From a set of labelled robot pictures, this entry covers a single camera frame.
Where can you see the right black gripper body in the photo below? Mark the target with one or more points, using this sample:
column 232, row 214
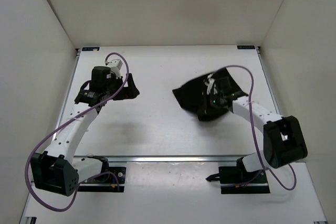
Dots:
column 212, row 102

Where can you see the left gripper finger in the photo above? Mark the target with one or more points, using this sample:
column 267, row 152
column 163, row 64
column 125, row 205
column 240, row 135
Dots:
column 124, row 94
column 133, row 92

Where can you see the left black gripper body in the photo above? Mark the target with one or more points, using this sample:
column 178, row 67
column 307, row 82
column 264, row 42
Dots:
column 114, row 84

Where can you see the black skirt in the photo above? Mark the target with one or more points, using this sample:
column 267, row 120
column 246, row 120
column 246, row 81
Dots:
column 190, row 96

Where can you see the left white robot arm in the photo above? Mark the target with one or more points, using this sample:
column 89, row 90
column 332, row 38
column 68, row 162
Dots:
column 55, row 169

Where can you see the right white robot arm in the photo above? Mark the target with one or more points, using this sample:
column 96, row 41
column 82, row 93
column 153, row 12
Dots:
column 283, row 141

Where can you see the blue label left corner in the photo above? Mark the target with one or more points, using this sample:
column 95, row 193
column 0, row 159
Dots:
column 90, row 49

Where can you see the blue label corner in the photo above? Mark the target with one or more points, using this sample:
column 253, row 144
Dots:
column 245, row 47
column 90, row 49

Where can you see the blue label right corner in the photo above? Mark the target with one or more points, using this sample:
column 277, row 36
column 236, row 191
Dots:
column 245, row 47

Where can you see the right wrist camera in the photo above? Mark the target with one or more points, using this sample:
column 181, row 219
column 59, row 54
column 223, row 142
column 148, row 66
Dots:
column 210, row 83

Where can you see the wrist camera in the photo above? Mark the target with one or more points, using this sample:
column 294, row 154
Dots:
column 115, row 64
column 210, row 83

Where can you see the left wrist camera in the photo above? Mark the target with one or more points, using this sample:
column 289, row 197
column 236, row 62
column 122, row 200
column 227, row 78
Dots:
column 115, row 64

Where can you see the aluminium rail front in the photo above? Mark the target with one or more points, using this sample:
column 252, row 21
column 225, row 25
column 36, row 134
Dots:
column 172, row 159

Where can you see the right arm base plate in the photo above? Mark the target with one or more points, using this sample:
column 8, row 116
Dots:
column 235, row 180

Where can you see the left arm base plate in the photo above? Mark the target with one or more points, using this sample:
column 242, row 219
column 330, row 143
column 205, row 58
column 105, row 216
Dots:
column 106, row 183

